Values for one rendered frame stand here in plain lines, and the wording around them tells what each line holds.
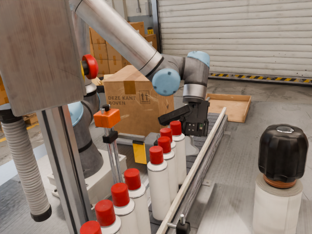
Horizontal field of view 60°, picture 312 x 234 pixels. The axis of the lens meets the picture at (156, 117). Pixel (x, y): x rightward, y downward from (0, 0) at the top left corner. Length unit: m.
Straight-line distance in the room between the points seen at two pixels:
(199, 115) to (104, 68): 3.74
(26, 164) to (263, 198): 0.43
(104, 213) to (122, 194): 0.06
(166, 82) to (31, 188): 0.42
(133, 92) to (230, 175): 0.51
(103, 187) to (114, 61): 3.54
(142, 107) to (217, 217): 0.58
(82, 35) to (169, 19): 4.56
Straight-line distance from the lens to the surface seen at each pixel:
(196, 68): 0.87
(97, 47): 4.51
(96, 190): 0.88
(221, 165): 1.05
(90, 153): 0.89
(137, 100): 1.15
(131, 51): 0.72
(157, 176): 0.66
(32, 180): 0.49
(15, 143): 0.46
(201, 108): 0.85
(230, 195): 0.83
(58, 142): 0.57
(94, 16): 0.73
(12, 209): 1.03
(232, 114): 1.47
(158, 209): 0.73
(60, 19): 0.38
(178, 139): 0.77
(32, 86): 0.38
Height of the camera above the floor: 1.41
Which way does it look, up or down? 23 degrees down
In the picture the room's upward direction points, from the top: 5 degrees counter-clockwise
